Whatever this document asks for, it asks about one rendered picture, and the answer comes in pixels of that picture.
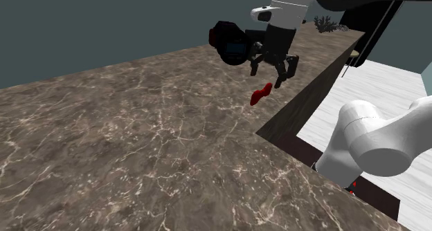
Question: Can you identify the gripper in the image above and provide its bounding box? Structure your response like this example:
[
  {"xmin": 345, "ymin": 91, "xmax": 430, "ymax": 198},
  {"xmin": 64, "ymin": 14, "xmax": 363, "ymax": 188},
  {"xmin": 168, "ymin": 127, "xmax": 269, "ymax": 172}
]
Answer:
[{"xmin": 250, "ymin": 24, "xmax": 300, "ymax": 89}]

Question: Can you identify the red curved object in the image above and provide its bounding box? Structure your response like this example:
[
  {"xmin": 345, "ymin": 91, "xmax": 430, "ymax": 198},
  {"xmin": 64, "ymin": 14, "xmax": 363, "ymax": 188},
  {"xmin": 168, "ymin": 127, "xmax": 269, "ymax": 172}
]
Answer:
[{"xmin": 249, "ymin": 82, "xmax": 273, "ymax": 107}]

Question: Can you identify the black round appliance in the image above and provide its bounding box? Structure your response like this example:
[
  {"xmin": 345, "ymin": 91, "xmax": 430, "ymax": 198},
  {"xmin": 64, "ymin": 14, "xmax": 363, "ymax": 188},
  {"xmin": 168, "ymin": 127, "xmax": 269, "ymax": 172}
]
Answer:
[{"xmin": 208, "ymin": 20, "xmax": 267, "ymax": 66}]

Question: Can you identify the dark spiky plant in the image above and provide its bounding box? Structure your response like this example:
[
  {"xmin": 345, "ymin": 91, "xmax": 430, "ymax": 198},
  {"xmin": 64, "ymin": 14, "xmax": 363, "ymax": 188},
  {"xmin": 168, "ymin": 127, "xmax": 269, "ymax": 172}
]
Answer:
[{"xmin": 313, "ymin": 15, "xmax": 340, "ymax": 34}]

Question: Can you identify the tan round stool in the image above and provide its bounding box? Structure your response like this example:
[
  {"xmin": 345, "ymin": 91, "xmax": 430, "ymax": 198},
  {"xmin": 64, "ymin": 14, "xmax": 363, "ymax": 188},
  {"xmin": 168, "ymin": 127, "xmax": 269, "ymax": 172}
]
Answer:
[{"xmin": 341, "ymin": 49, "xmax": 361, "ymax": 78}]

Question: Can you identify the black tall panel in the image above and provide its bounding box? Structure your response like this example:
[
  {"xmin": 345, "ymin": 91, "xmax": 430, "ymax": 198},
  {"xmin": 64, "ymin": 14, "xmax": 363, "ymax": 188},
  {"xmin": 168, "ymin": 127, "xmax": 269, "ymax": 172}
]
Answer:
[{"xmin": 339, "ymin": 0, "xmax": 404, "ymax": 68}]

